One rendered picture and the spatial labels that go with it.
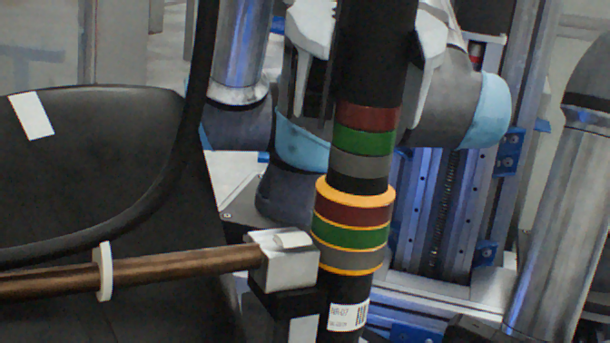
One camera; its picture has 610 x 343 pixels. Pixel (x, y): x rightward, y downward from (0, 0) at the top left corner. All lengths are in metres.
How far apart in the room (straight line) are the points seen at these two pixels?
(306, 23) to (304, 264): 0.12
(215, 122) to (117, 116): 0.65
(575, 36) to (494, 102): 1.56
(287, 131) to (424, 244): 0.74
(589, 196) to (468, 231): 0.53
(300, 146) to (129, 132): 0.21
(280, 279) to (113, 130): 0.16
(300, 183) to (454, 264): 0.32
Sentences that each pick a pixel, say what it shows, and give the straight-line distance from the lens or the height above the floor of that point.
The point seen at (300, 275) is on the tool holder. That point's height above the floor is 1.38.
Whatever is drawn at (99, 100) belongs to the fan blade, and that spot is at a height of 1.42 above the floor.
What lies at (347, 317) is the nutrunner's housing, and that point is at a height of 1.35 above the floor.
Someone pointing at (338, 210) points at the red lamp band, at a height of 1.41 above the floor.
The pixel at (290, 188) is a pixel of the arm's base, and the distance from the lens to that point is 1.20.
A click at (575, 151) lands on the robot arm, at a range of 0.78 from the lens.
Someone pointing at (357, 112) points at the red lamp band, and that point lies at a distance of 0.36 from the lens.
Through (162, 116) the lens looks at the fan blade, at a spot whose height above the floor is 1.41.
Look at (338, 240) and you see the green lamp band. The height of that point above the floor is 1.40.
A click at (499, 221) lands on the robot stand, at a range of 1.38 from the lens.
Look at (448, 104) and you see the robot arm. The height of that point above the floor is 1.40.
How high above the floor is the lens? 1.57
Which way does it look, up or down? 22 degrees down
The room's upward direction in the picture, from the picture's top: 7 degrees clockwise
